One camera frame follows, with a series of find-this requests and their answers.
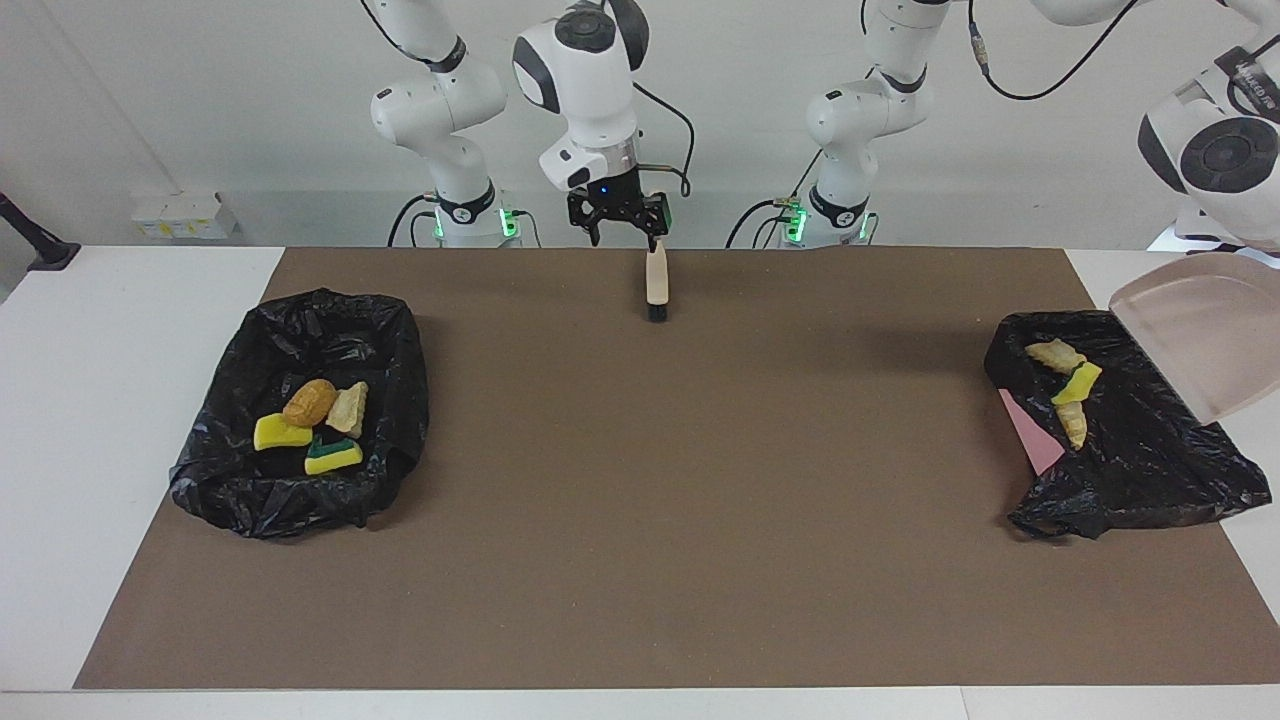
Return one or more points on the brown table mat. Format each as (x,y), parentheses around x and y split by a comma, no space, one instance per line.
(600,620)

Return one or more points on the black trash bag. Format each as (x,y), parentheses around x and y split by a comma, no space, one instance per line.
(1140,470)

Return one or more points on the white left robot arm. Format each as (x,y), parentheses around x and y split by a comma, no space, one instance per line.
(1215,150)

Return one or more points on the striped pale bread piece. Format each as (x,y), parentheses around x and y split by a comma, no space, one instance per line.
(348,410)

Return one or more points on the small yellow sponge piece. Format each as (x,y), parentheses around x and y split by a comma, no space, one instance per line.
(1077,384)

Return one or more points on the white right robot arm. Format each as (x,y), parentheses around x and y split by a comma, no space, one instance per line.
(580,70)

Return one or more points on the beige hand brush black bristles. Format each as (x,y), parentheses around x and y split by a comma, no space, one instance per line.
(657,285)

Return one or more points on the black stand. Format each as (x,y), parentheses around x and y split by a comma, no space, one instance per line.
(40,250)

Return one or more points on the white wall box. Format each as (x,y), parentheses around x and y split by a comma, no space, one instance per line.
(185,215)

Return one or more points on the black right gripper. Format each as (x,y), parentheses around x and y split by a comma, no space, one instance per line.
(620,200)

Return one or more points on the beige plastic dustpan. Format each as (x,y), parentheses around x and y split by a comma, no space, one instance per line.
(1210,340)

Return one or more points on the black trash bag bin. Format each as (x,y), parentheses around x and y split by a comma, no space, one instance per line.
(300,510)

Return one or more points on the brown bread roll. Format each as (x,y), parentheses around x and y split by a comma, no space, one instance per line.
(308,402)

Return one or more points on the striped orange bread piece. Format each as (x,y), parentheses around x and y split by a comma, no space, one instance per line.
(1073,425)

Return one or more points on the pink bin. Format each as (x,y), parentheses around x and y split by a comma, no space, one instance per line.
(1035,440)

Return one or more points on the pale yellow bread piece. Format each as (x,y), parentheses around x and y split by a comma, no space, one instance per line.
(1055,355)

